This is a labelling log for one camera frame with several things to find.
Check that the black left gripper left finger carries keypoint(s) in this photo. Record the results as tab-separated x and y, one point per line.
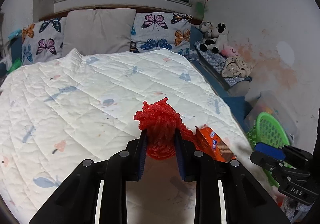
126	165

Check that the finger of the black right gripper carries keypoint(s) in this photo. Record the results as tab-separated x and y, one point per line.
270	161
270	151

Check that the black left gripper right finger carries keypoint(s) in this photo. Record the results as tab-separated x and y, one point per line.
196	166

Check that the green plastic mesh basket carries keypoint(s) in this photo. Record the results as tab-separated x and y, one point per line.
268	130

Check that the orange Ovaltine snack packet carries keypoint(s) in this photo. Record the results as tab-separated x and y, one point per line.
208	141

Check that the red mesh net bag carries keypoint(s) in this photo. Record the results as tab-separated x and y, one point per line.
160	121

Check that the right hand grey glove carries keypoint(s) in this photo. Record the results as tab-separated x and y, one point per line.
294	210

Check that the clear plastic storage box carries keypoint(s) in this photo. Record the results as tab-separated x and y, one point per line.
267	102

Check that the blue bed sheet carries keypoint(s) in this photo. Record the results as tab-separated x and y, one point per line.
233	96

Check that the white quilted bed cover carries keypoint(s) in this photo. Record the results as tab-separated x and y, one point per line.
56	114

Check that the cream spotted cloth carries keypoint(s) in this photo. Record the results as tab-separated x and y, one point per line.
236	67

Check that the blue patterned folded blanket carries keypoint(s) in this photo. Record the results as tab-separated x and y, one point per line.
215	63

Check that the pink plush toy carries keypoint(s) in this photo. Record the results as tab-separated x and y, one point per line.
229	51

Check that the black white cow plush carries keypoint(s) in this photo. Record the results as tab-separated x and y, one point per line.
214	36

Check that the right butterfly print pillow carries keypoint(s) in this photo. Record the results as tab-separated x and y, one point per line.
157	30

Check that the butterfly print pillow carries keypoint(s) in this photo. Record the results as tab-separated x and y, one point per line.
43	41
157	30

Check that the plain grey pillow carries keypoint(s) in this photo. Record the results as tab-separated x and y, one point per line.
98	31

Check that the left butterfly print pillow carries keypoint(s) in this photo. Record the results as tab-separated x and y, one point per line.
43	41

